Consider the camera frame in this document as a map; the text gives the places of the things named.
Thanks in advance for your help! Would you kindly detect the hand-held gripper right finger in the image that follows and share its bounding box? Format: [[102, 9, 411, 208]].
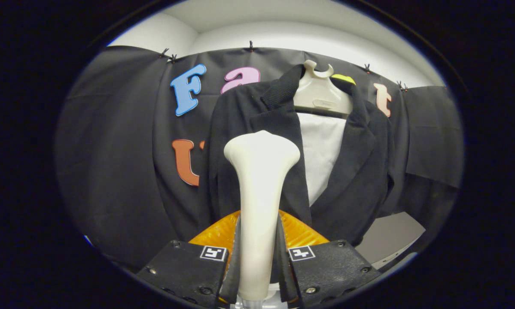
[[276, 209, 382, 309]]

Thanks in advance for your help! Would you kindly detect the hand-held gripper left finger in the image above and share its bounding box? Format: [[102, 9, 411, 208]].
[[137, 209, 242, 309]]

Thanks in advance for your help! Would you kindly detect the white garment steamer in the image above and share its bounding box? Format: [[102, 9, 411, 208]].
[[224, 130, 302, 309]]

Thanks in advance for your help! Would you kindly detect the black suit jacket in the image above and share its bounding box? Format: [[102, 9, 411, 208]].
[[208, 64, 396, 247]]

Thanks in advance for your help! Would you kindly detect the white shirt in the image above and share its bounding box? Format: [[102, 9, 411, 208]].
[[298, 112, 348, 206]]

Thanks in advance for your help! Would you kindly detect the white clothes hanger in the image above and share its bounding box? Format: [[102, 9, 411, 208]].
[[293, 59, 354, 115]]

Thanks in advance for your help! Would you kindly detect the grey cabinet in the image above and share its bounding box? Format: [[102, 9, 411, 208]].
[[354, 211, 426, 269]]

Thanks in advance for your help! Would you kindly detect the black backdrop cloth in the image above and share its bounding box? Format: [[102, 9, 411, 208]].
[[55, 45, 464, 271]]

